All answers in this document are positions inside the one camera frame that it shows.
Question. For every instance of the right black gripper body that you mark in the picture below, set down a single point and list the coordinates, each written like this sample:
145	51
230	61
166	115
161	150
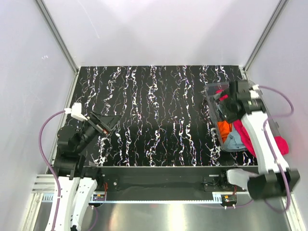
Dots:
227	106

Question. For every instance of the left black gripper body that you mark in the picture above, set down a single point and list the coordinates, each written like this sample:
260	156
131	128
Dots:
92	129

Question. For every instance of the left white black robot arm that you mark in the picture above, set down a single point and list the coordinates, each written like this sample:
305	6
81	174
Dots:
74	182

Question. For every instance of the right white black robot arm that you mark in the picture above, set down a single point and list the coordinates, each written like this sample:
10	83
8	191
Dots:
274	178

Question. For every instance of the orange t shirt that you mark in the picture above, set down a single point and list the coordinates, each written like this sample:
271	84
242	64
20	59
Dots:
225	129

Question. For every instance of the clear plastic bin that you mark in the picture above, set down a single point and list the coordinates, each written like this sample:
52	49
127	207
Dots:
241	118

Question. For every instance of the grey blue t shirt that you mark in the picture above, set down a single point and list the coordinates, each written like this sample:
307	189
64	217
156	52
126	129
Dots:
237	140

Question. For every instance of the black marble pattern mat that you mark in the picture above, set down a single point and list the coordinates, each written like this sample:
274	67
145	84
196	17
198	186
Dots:
165	119

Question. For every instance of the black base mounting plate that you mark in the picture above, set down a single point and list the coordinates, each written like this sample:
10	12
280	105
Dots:
172	183

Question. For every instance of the left orange connector block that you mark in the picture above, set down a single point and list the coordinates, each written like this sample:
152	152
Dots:
99	197

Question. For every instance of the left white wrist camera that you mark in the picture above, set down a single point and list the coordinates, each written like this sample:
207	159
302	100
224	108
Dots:
76	112

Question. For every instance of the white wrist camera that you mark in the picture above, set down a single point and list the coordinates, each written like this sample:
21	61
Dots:
76	112
254	91

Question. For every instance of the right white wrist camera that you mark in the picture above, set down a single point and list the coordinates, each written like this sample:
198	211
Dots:
254	91

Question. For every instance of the aluminium rail crossbar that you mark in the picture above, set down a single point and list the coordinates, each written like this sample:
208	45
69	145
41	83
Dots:
44	183

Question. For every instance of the right aluminium frame post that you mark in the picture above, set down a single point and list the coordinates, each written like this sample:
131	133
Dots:
265	33

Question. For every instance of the aluminium frame post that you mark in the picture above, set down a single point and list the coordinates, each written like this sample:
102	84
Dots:
56	34
265	33

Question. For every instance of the left aluminium frame post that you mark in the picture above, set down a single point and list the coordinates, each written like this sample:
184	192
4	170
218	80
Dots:
56	34

